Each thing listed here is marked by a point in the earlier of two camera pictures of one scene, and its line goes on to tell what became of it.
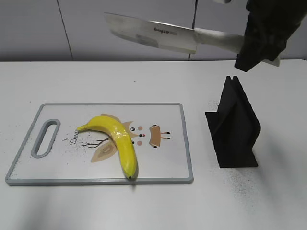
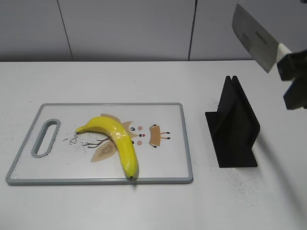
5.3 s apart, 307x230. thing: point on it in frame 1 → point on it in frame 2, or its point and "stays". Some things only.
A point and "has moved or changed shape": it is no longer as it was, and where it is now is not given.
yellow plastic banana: x=121 y=138 stays
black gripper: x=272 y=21 → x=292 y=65
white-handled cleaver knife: x=179 y=38 has moved or changed shape
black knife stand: x=235 y=128 stays
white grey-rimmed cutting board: x=54 y=154 stays
